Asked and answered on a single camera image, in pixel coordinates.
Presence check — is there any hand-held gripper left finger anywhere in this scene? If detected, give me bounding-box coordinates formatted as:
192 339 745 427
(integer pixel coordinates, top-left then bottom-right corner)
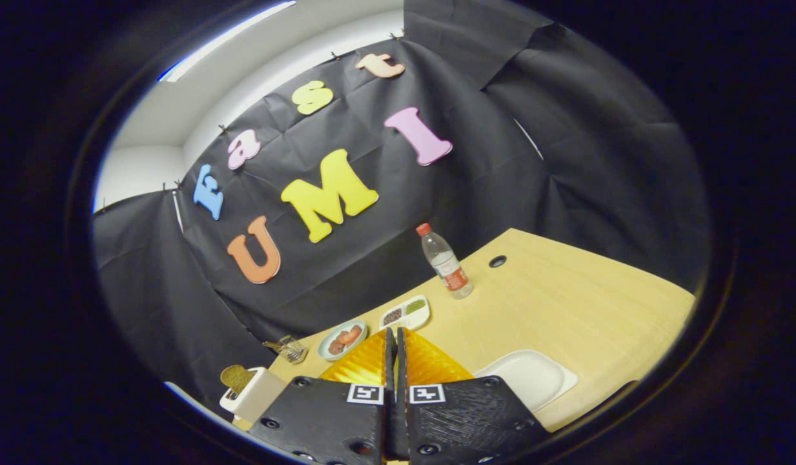
249 326 398 465

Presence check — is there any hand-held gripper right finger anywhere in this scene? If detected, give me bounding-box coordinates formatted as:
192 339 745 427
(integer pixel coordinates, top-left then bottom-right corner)
396 326 553 465

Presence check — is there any dark brown bread slice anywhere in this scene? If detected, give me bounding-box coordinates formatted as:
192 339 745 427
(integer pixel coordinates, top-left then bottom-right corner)
220 365 256 395

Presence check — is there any white toaster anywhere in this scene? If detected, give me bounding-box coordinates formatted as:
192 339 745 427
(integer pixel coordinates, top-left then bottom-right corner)
219 366 289 424

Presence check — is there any white rectangular plate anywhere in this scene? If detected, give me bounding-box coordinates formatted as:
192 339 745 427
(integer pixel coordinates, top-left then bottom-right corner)
473 349 578 414

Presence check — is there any pale round meat plate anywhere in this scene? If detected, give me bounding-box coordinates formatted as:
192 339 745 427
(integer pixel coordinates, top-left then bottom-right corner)
318 320 368 361

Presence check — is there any white divided seasoning dish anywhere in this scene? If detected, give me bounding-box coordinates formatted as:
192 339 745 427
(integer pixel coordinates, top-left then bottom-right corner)
379 295 431 331

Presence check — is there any black backdrop cloth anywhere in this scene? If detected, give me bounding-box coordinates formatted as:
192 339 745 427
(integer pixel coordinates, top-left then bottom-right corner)
91 0 715 404

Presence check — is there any clear bottle with red cap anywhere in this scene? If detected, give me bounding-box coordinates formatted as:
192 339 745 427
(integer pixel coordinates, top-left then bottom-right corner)
416 223 474 300

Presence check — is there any metal wire utensil holder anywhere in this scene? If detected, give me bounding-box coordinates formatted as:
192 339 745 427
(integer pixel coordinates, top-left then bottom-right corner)
263 335 308 365

